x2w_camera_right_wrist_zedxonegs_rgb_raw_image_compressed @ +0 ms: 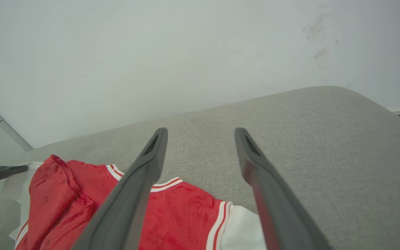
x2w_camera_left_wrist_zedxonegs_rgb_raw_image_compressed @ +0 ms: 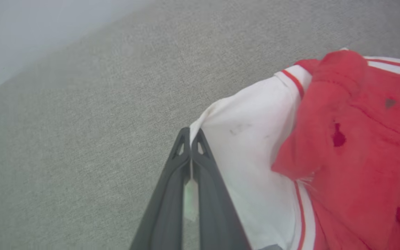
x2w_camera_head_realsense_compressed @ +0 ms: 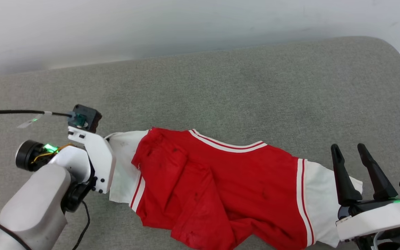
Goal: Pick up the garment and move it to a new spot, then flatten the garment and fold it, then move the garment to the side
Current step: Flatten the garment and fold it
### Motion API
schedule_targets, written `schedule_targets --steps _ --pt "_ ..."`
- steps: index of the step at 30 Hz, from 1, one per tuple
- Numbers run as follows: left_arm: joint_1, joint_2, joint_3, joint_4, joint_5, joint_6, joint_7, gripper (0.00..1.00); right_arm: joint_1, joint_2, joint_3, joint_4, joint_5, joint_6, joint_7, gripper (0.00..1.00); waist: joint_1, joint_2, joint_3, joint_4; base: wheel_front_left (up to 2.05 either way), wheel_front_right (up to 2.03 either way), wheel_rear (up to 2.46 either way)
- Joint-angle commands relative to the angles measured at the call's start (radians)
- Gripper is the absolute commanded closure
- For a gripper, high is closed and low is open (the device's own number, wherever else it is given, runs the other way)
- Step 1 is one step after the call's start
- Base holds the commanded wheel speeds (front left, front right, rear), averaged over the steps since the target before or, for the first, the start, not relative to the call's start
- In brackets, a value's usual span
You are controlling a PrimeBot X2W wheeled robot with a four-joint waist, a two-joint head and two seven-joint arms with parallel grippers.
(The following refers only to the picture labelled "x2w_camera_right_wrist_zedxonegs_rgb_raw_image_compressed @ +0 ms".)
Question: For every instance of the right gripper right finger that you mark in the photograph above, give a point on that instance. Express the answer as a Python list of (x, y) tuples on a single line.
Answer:
[(283, 215)]

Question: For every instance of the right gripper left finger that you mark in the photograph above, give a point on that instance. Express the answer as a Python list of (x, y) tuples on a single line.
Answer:
[(123, 215)]

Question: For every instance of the red and white jersey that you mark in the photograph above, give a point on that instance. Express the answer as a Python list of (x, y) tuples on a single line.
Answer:
[(186, 215)]

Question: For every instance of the grey fabric sofa seat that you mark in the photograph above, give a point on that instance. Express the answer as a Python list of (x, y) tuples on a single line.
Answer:
[(307, 139)]

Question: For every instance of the grey wall trim strip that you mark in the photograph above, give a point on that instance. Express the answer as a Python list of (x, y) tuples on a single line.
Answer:
[(3, 125)]

